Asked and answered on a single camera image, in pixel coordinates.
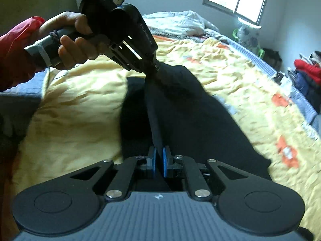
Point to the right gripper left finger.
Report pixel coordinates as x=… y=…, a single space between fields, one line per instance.
x=129 y=175

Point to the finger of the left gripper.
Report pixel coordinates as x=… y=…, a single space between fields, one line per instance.
x=154 y=67

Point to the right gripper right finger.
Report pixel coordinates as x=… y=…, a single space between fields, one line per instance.
x=185 y=173

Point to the black pants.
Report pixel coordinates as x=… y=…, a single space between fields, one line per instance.
x=172 y=109

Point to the red sleeve forearm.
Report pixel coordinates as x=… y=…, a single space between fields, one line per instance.
x=16 y=67

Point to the crumpled light blue blanket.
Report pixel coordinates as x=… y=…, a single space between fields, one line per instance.
x=186 y=23

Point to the yellow carrot print bedspread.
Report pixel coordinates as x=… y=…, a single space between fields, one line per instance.
x=77 y=123

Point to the floral pillow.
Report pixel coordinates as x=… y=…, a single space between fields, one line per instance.
x=248 y=35

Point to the green plastic chair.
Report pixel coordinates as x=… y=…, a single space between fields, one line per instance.
x=261 y=52

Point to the dark bag on floor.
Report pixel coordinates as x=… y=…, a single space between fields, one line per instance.
x=272 y=58

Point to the red jacket on pile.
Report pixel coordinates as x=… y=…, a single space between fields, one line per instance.
x=311 y=70

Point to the pile of clothes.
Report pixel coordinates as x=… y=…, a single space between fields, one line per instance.
x=309 y=87

